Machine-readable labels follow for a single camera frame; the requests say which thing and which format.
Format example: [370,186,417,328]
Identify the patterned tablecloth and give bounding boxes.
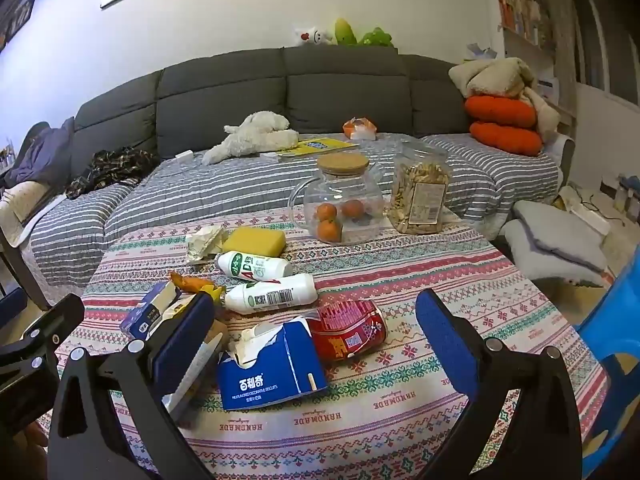
[37,204,609,480]

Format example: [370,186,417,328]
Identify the yellow book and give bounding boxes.
[277,136,356,158]

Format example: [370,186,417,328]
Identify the yellow corn plush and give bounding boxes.
[334,18,358,47]

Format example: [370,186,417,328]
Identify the orange cushion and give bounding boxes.
[470,122,544,156]
[464,96,537,128]

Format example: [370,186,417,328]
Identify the grey striped sofa cover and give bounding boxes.
[21,133,563,304]

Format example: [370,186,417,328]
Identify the white paper carton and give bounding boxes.
[162,320,229,422]

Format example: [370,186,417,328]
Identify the blue biscuit box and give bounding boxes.
[216,318,328,411]

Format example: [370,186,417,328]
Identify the purple jacket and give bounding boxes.
[1,117,74,191]

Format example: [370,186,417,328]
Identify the grey floor cushion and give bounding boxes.
[500,200,608,287]

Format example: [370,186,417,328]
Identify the yellow sponge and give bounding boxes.
[222,226,286,257]

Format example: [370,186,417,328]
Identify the white tissue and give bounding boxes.
[186,224,228,263]

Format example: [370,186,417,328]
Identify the orange peel wrapper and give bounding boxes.
[169,272,226,304]

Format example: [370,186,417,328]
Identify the lower orange cushion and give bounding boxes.
[470,122,544,156]

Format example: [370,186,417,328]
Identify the upper orange cushion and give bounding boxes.
[464,96,537,128]

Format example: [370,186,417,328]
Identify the green plush toy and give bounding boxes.
[358,27,394,48]

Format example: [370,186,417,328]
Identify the glass jar with cork lid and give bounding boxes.
[288,152,384,245]

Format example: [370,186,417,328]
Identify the plastic jar of snacks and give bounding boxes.
[387,141,451,235]

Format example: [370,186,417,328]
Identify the small wall photos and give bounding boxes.
[0,0,36,51]

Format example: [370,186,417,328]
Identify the orange tangerine right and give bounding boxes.
[341,200,366,220]

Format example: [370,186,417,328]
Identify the white rabbit toy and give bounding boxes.
[294,26,333,47]

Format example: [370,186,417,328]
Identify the beige blanket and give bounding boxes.
[448,58,560,143]

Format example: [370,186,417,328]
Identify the person hand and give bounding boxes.
[1,422,49,479]

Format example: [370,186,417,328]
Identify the white plush toy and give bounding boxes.
[202,110,299,166]

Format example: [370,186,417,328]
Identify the blue white small carton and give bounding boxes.
[119,281,180,340]

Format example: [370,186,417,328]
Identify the blue plastic stool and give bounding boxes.
[577,254,640,474]

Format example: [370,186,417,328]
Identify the orange tangerine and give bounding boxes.
[317,218,343,243]
[341,200,366,220]
[314,203,337,222]

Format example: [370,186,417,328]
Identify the orange tangerine front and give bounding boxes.
[317,218,343,243]

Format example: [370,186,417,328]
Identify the dark grey sofa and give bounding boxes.
[70,46,469,176]

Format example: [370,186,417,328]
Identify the cream pillow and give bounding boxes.
[1,181,66,248]

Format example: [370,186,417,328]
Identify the dark plaid shirt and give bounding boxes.
[65,146,160,200]

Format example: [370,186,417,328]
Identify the orange snack packet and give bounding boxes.
[343,117,378,141]

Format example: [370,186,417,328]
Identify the bookshelf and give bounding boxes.
[487,0,577,138]

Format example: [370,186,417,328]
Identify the red snack bag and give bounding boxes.
[306,300,387,363]

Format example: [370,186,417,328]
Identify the white milk bottle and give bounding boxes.
[216,252,294,282]
[222,273,318,315]

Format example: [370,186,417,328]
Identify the orange tangerine left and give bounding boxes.
[314,203,337,222]

